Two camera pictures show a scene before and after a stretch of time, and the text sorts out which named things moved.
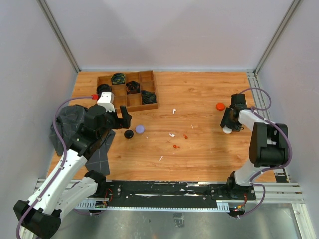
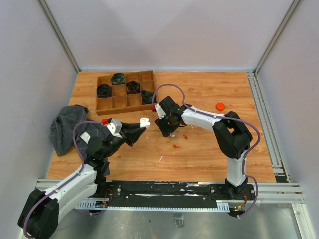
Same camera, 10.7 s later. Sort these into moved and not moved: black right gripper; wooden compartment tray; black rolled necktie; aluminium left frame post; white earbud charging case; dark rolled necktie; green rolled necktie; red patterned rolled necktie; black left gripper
Moved: black left gripper; white earbud charging case; black right gripper
Not moved: red patterned rolled necktie; aluminium left frame post; wooden compartment tray; black rolled necktie; green rolled necktie; dark rolled necktie
